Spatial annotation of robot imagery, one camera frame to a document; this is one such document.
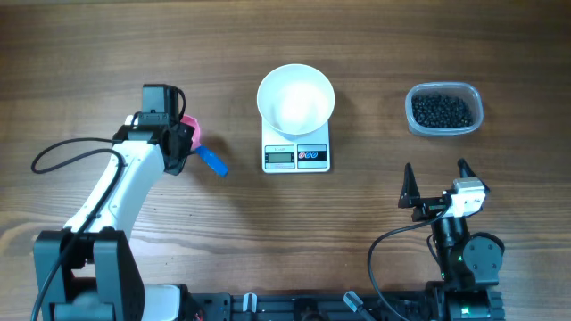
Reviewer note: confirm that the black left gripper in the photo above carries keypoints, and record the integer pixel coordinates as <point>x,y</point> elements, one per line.
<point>186,132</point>

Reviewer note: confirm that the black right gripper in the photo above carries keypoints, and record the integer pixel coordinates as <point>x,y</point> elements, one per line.
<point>427,207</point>

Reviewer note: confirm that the pink scoop with blue handle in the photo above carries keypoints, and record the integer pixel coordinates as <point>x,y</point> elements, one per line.
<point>208,156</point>

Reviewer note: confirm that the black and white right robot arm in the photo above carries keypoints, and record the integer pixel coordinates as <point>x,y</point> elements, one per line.
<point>470,263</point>

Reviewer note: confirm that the white digital kitchen scale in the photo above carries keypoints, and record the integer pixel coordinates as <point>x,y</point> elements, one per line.
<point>288,154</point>

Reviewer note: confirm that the white bowl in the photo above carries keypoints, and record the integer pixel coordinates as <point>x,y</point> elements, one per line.
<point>295,99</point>

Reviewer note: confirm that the black beans pile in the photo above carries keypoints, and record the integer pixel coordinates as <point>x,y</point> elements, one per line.
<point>441,111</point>

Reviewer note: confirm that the clear plastic container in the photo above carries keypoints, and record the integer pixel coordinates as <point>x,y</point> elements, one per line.
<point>462,90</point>

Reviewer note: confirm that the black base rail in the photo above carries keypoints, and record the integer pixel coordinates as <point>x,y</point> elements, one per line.
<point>420,305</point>

